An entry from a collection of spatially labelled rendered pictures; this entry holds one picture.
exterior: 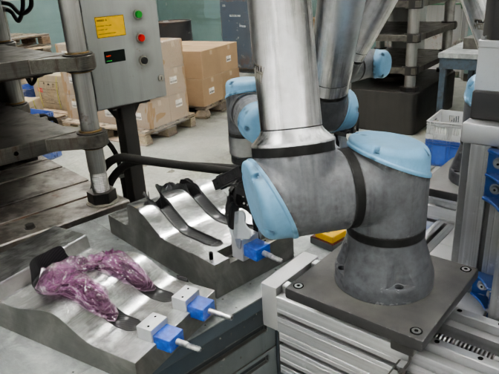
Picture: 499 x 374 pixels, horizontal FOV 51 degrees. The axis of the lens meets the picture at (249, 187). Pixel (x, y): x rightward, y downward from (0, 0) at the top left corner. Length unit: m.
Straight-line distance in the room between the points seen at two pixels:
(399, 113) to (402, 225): 4.40
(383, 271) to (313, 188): 0.17
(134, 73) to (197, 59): 3.87
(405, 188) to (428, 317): 0.18
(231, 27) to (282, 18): 7.99
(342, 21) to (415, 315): 0.45
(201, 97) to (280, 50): 5.22
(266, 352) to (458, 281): 0.70
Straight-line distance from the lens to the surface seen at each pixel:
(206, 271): 1.24
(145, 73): 2.01
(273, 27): 0.70
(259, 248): 1.13
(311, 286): 0.84
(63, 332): 1.13
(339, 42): 0.88
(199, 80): 5.87
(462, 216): 0.97
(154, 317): 1.07
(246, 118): 0.90
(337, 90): 0.92
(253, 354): 1.41
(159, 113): 5.23
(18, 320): 1.25
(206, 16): 9.67
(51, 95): 6.54
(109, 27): 1.93
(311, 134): 0.69
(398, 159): 0.72
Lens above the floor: 1.49
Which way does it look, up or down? 22 degrees down
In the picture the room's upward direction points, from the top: 3 degrees counter-clockwise
